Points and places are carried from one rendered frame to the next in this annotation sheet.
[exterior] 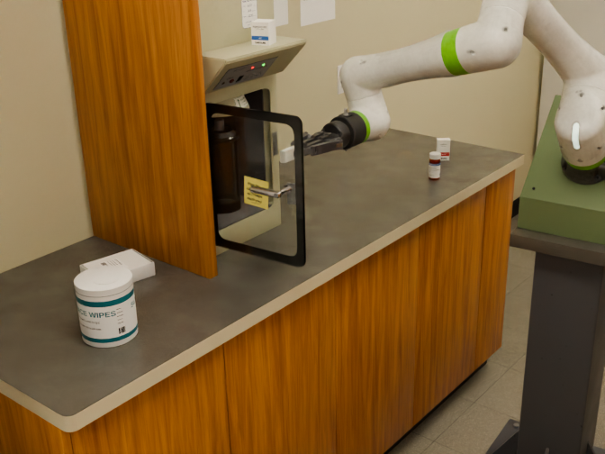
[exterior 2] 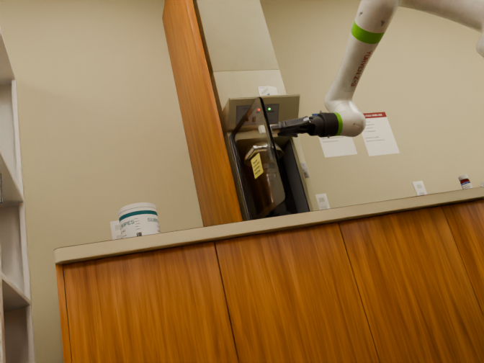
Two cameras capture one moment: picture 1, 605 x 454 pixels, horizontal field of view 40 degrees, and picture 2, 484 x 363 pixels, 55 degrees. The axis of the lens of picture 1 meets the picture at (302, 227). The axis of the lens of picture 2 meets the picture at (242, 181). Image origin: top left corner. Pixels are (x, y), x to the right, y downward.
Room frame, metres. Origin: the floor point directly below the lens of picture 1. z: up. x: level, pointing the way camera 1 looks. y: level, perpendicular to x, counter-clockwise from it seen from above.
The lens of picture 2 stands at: (0.59, -0.64, 0.58)
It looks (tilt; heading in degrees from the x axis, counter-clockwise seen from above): 19 degrees up; 30
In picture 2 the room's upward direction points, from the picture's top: 13 degrees counter-clockwise
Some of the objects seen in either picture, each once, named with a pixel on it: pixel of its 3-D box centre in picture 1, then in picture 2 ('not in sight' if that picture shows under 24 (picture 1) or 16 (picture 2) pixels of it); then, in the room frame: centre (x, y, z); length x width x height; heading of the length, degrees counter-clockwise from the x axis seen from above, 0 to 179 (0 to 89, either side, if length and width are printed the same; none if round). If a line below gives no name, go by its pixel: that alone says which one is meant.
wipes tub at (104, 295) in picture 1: (106, 305); (140, 229); (1.71, 0.46, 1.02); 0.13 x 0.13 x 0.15
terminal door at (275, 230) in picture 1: (253, 185); (256, 163); (2.02, 0.12, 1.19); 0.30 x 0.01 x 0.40; 56
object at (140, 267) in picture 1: (117, 269); not in sight; (2.02, 0.50, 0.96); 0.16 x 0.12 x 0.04; 129
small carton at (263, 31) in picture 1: (263, 31); (269, 95); (2.23, 0.09, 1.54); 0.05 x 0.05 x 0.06; 69
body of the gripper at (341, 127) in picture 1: (329, 138); (307, 126); (2.12, -0.08, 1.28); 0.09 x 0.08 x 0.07; 140
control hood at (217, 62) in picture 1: (252, 66); (263, 112); (2.19, 0.12, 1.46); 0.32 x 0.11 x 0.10; 140
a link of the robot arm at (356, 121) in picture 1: (346, 130); (325, 124); (2.18, -0.12, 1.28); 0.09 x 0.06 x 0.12; 50
